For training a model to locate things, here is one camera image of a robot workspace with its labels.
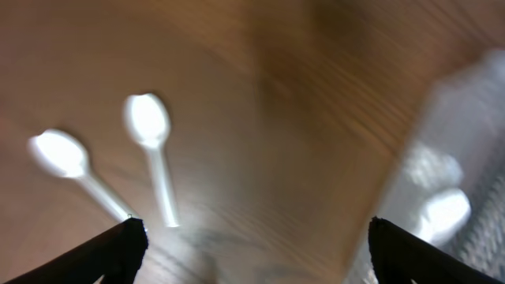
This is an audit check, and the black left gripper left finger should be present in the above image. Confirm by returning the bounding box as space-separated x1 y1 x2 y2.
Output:
6 218 148 284

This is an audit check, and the white plastic spoon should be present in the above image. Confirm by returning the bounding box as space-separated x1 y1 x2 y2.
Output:
412 188 472 247
28 129 139 222

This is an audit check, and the clear plastic mesh basket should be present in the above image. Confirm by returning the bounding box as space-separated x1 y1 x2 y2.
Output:
375 50 504 282

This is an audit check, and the white plastic spoon angled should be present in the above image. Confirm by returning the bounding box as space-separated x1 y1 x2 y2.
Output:
123 93 180 228

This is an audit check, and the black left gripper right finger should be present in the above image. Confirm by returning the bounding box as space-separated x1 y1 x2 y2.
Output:
368 217 502 284

